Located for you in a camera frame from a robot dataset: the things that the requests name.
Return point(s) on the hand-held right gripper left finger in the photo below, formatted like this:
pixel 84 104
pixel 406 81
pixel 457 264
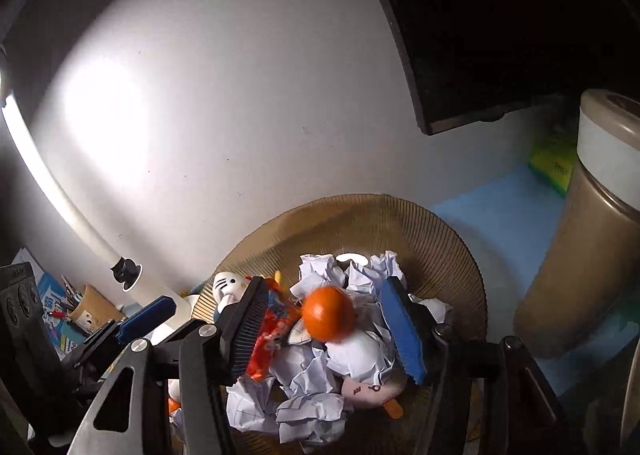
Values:
pixel 245 330

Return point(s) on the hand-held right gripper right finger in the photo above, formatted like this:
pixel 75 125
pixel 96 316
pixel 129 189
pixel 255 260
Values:
pixel 405 335

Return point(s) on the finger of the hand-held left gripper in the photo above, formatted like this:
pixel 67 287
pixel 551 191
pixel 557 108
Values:
pixel 147 317

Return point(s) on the orange snack packet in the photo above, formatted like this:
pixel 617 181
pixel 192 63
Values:
pixel 267 345

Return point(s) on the white paper ball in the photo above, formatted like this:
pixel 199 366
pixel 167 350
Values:
pixel 320 272
pixel 435 307
pixel 380 270
pixel 300 370

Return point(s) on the white cat plush toy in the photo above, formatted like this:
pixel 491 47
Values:
pixel 227 285

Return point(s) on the pink white plush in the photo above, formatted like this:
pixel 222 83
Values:
pixel 367 385

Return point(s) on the large blue-white paper ball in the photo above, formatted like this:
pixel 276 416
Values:
pixel 250 405

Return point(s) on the orange tangerine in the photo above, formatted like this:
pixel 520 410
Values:
pixel 327 312
pixel 173 406

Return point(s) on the woven brown basket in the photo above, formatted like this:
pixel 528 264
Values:
pixel 400 235

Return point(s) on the grey-edged paper ball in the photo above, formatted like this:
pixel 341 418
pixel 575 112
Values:
pixel 312 417

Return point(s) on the blue cover book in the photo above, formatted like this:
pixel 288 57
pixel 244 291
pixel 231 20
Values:
pixel 52 297

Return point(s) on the brown paper pen holder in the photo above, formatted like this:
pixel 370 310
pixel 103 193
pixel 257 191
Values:
pixel 95 307

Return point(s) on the bunch of dark pens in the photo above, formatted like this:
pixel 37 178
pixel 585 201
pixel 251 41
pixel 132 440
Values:
pixel 70 292

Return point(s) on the white desk lamp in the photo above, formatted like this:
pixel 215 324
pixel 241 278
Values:
pixel 75 215

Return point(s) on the patterned blue mat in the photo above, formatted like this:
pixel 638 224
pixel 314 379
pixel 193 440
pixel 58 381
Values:
pixel 500 235

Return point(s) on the beige thermos bottle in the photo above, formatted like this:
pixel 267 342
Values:
pixel 575 245

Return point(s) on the green box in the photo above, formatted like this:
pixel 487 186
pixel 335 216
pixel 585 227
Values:
pixel 552 162

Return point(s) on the dark monitor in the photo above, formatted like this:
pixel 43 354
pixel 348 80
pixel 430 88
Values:
pixel 475 35

